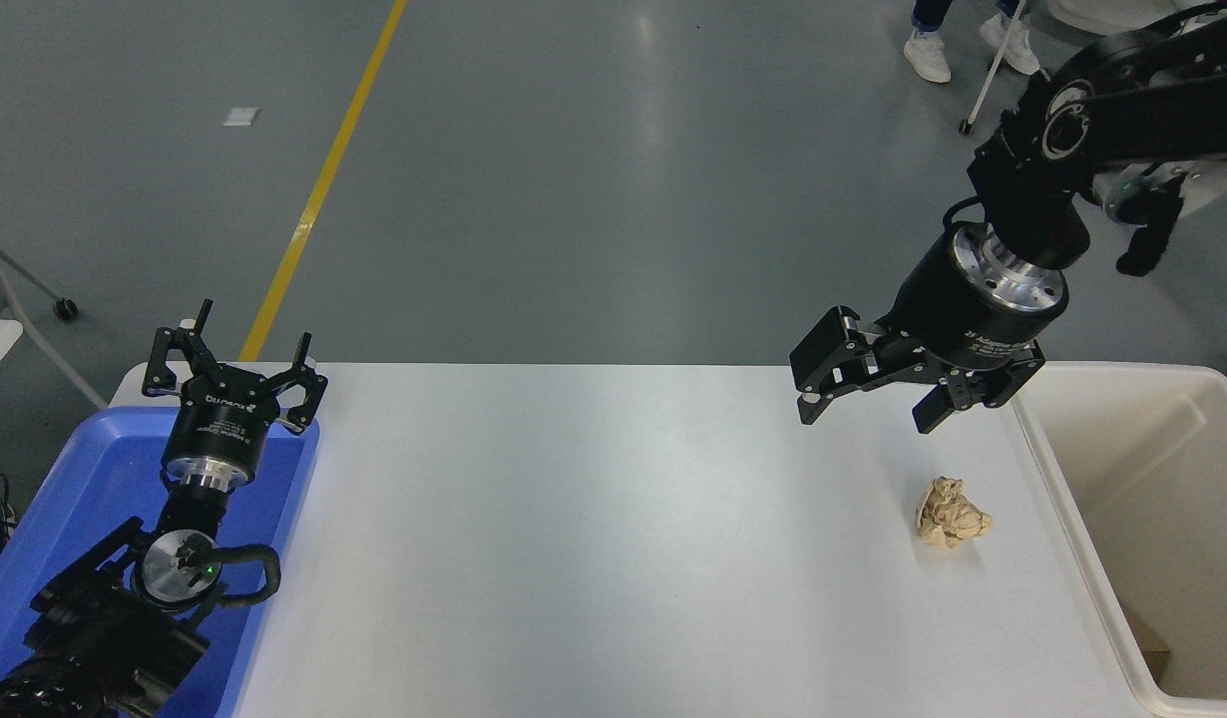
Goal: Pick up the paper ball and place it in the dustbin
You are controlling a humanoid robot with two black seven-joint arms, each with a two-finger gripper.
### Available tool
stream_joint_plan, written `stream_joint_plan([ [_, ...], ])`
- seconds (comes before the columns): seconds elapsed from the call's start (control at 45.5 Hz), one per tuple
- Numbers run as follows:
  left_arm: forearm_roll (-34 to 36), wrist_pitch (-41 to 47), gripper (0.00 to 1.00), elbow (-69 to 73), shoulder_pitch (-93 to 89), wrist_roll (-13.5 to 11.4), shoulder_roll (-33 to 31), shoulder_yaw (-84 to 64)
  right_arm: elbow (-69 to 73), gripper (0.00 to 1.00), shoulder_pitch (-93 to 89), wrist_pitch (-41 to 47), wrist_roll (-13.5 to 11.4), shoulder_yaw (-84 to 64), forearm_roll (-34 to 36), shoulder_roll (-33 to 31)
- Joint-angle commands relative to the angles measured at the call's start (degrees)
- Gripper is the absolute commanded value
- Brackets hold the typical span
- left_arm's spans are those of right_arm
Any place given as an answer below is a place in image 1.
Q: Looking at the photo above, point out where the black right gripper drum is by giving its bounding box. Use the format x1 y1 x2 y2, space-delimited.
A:
878 227 1065 378

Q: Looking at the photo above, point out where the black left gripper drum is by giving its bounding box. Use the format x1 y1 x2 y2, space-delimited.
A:
162 363 281 472

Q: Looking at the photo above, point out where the tan paper ball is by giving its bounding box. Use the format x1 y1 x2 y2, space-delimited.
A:
914 476 995 549

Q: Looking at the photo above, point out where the grey wheeled stand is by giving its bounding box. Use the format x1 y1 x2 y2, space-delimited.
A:
0 231 111 410

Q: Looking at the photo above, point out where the blue plastic tray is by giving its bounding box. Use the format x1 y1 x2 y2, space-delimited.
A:
0 404 322 718

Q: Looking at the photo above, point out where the large pale plastic bin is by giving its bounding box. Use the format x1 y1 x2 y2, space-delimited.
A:
1011 361 1227 718

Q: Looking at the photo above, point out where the white wheeled chair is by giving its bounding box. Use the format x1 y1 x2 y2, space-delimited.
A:
960 0 1218 136

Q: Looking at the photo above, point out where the person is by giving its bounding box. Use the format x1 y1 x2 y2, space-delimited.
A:
903 0 1041 84

